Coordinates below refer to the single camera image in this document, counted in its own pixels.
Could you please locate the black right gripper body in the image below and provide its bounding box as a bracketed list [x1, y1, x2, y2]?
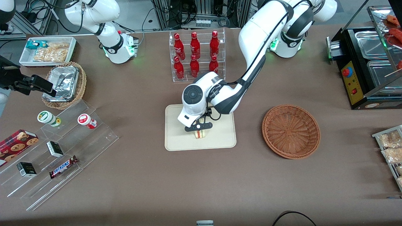
[0, 56, 23, 92]

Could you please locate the light wicker basket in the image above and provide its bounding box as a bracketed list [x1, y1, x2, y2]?
[41, 62, 87, 110]

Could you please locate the beige rectangular tray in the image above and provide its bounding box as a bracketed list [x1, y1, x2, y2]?
[164, 104, 237, 152]

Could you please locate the round brown wicker basket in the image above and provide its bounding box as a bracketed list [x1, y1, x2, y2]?
[262, 104, 321, 159]

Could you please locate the tray of packaged snacks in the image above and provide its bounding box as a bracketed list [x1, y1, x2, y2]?
[372, 125, 402, 192]

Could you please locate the silver foil container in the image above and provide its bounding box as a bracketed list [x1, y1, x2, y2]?
[42, 66, 79, 102]

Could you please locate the white rectangular snack bin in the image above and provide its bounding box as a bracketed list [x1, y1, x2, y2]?
[19, 36, 78, 67]

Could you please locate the green lid white cup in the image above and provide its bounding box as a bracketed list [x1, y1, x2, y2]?
[37, 111, 62, 127]

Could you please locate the clear bag of chips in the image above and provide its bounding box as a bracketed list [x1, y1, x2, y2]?
[33, 42, 70, 62]

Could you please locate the teal snack packet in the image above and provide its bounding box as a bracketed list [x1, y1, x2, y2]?
[25, 40, 48, 50]

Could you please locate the small black carton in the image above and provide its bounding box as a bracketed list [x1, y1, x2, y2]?
[16, 162, 37, 178]
[46, 141, 64, 158]

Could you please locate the red cookie box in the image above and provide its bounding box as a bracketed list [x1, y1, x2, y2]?
[0, 129, 39, 167]

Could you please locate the clear acrylic stepped shelf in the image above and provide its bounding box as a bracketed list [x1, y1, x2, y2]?
[0, 100, 119, 212]

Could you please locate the snickers chocolate bar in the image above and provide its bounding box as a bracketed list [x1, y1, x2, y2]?
[49, 155, 79, 179]

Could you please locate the clear acrylic bottle rack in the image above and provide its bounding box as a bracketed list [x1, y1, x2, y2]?
[169, 28, 226, 83]

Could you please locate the black hot food display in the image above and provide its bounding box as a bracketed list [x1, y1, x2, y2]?
[326, 4, 402, 110]

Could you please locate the steel food pan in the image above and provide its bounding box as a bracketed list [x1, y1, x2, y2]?
[355, 30, 389, 59]
[367, 59, 402, 93]

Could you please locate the red sausage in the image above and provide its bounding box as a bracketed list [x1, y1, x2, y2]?
[386, 14, 402, 27]
[389, 27, 402, 48]

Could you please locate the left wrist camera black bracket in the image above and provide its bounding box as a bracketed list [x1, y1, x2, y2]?
[184, 121, 214, 132]

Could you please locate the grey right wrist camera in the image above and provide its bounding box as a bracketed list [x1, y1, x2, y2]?
[0, 93, 8, 117]

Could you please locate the aluminium frame rack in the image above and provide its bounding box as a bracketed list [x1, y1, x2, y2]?
[152, 0, 253, 31]

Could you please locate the black table cable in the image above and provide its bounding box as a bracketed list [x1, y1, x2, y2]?
[272, 211, 318, 226]

